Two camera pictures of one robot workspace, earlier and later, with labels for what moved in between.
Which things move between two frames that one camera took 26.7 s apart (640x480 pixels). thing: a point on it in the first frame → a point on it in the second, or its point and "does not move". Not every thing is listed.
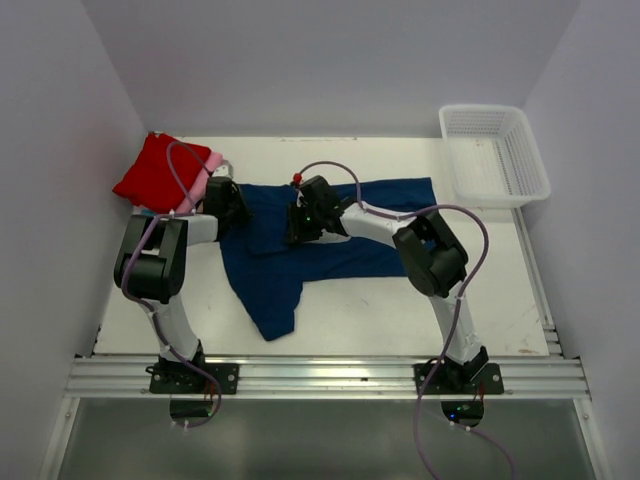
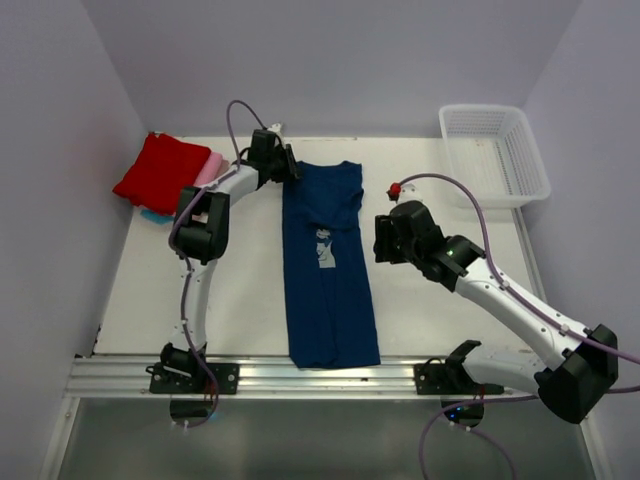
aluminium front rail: x=327 y=378 does not move
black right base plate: x=490 y=378 does not move
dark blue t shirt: x=271 y=269 → x=330 y=321
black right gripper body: x=305 y=222 → x=389 y=246
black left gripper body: x=236 y=209 → x=280 y=169
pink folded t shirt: x=195 y=192 does not move
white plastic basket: x=494 y=158 does not move
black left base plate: x=182 y=378 does not move
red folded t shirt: x=149 y=181 does not move
